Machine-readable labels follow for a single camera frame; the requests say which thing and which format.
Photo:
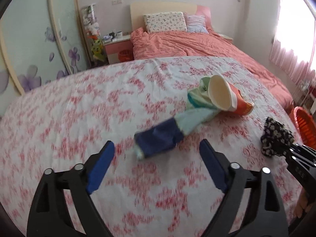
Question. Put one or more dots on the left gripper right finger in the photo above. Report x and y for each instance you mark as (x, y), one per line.
(264, 215)

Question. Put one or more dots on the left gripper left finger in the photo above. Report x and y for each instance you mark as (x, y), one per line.
(49, 214)

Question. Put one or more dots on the black daisy floral cloth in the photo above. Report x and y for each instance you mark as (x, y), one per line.
(276, 140)

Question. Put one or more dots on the orange plastic laundry basket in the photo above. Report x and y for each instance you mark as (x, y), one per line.
(304, 123)

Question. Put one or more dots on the orange white paper cup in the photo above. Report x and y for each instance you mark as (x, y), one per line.
(227, 97)

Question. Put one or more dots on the navy silver snack bag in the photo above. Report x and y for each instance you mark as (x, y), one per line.
(166, 135)

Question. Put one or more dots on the light green sock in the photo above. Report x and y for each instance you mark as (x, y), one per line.
(198, 97)

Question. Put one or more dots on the person's right hand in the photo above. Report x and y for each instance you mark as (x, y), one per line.
(303, 204)

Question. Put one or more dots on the pink window curtain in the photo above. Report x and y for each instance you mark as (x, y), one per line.
(293, 48)

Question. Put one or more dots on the floral pink white tablecloth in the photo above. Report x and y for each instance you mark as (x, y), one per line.
(62, 123)

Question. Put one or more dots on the plush toy display tube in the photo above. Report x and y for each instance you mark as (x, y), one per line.
(93, 38)

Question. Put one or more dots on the pink striped pillow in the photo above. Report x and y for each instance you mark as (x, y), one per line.
(195, 23)

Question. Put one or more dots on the pink white nightstand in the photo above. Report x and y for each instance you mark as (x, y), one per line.
(113, 48)

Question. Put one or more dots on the salmon pink bed duvet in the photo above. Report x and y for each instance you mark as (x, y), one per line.
(179, 44)

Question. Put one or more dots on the floral glass wardrobe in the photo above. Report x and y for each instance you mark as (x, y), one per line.
(40, 42)

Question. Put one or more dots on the white mug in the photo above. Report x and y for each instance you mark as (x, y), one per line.
(119, 34)

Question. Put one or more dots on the floral white pillow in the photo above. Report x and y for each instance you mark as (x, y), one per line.
(165, 22)

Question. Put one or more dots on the beige pink headboard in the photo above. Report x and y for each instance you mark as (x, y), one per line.
(139, 9)

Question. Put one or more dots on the white wire rack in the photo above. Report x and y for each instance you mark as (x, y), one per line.
(304, 95)

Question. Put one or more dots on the white wall socket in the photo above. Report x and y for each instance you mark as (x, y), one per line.
(116, 2)

